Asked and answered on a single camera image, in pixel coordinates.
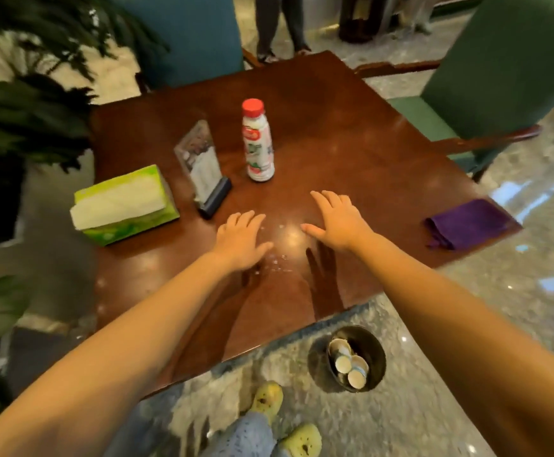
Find dark wooden stand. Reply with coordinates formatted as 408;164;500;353
337;0;401;43

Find green tissue box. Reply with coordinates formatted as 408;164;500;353
69;164;181;247

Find clear acrylic menu stand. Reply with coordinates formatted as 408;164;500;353
173;119;233;220

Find person's yellow right shoe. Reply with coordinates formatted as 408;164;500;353
276;423;323;457

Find black waste bin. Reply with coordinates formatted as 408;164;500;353
326;326;387;394

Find person's right hand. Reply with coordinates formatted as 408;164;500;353
300;190;375;253

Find blue upholstered chair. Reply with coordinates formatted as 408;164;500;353
107;0;264;91

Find white paper cup blue band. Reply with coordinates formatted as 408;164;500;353
347;365;370;391

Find person's left hand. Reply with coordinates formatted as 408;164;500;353
212;209;274;272

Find person's grey patterned trousers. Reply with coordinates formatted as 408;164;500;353
200;411;277;457

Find white milk bottle red cap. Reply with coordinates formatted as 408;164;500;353
241;98;276;183

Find person's yellow left shoe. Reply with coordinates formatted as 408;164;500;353
248;381;285;424

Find person's left forearm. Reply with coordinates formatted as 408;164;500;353
0;251;258;457

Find person's yellow shoe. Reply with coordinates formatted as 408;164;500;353
248;381;285;424
276;423;323;457

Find grey metal planter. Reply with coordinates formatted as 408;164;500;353
0;154;98;329

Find person's right forearm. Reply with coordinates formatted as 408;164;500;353
352;232;554;457

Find large green leafy plant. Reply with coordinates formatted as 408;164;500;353
0;0;171;175

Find green upholstered wooden armchair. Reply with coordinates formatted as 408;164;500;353
352;0;554;182

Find purple cleaning cloth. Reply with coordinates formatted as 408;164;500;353
424;198;511;251

